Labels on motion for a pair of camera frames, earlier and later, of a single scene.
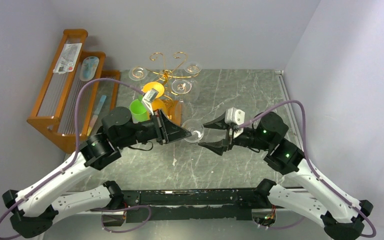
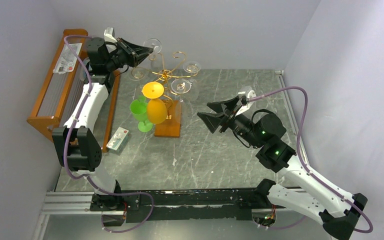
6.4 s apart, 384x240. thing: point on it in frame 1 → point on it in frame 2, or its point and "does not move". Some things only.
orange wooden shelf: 56,112 does not move
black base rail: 158,206 does not move
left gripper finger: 172,132 → 140,52
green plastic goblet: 138,111 does not move
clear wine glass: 137,73 does not move
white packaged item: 68,58 does not move
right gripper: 229,136 → 227,115
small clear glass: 195,127 → 156,57
